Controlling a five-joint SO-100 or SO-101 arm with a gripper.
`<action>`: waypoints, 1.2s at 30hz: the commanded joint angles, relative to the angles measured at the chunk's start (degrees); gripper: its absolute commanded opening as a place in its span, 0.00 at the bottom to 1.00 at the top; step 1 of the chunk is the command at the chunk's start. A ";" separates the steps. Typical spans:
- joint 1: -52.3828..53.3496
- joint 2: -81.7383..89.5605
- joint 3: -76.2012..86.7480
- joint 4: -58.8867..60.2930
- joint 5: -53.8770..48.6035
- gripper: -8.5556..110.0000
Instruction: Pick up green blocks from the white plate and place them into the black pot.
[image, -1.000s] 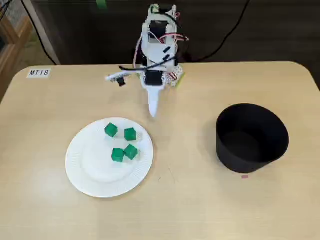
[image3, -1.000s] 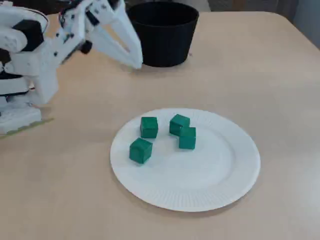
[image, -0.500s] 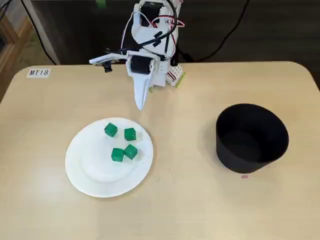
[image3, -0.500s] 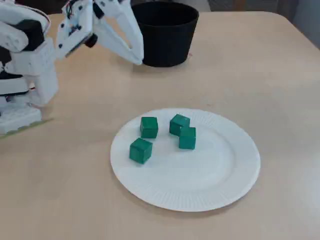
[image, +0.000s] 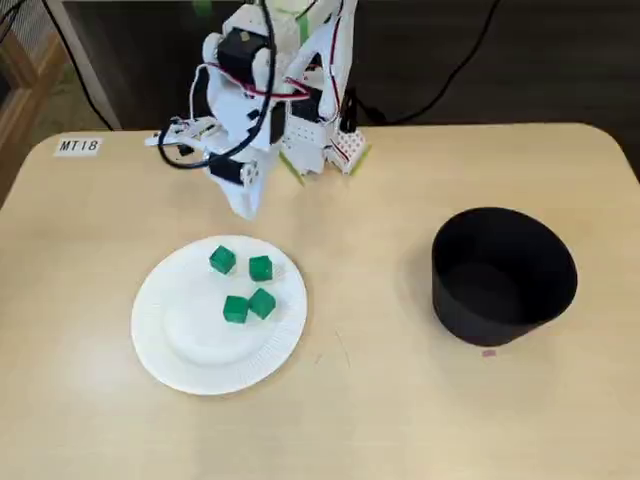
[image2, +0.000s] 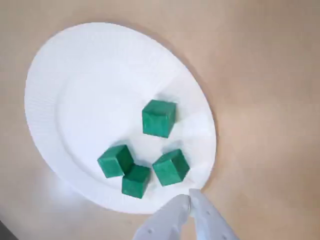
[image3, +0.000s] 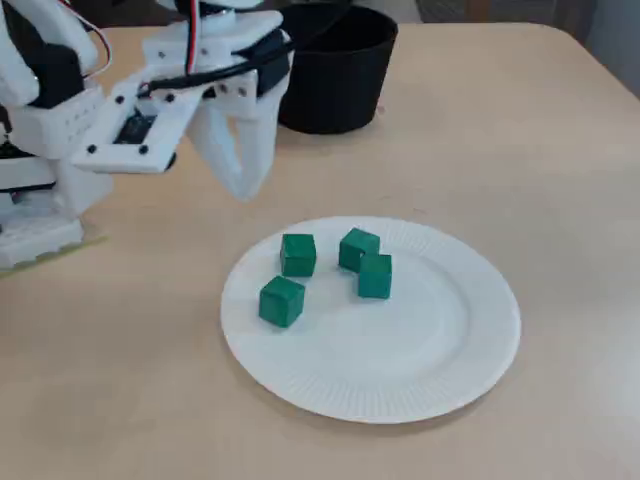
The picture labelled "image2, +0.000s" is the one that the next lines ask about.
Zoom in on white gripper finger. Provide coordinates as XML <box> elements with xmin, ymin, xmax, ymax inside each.
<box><xmin>188</xmin><ymin>188</ymin><xmax>241</xmax><ymax>240</ymax></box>
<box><xmin>132</xmin><ymin>193</ymin><xmax>193</xmax><ymax>240</ymax></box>

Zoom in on green wooden cube block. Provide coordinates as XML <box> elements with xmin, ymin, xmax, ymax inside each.
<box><xmin>151</xmin><ymin>148</ymin><xmax>191</xmax><ymax>187</ymax></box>
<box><xmin>121</xmin><ymin>164</ymin><xmax>152</xmax><ymax>200</ymax></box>
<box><xmin>141</xmin><ymin>99</ymin><xmax>177</xmax><ymax>138</ymax></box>
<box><xmin>97</xmin><ymin>144</ymin><xmax>135</xmax><ymax>179</ymax></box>

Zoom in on white paper plate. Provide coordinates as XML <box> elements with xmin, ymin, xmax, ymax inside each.
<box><xmin>24</xmin><ymin>22</ymin><xmax>217</xmax><ymax>215</ymax></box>

